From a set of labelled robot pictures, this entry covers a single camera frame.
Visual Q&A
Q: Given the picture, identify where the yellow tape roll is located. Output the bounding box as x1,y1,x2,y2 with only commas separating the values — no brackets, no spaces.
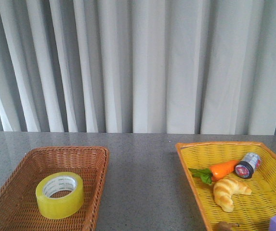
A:
35,172,84,219

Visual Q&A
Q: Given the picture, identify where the grey pleated curtain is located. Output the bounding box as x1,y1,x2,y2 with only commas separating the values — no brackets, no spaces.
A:
0,0,276,135

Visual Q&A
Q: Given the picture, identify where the toy carrot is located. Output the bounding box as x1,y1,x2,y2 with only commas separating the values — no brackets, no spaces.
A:
188,160,239,185

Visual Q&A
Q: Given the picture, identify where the toy croissant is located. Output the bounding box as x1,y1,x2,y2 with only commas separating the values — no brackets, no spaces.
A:
213,178,252,213

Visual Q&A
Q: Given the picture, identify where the small jar with dark lid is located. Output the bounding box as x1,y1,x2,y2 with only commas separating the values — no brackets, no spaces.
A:
235,153,262,179

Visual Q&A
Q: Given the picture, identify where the brown toy bison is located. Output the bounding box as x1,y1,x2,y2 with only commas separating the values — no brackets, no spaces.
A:
216,221,240,231

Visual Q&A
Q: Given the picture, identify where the yellow woven basket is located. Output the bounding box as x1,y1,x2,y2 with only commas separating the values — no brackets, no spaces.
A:
176,141,276,231

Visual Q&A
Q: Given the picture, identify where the brown wicker basket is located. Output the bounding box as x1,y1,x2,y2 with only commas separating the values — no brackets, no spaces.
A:
0,146,109,231

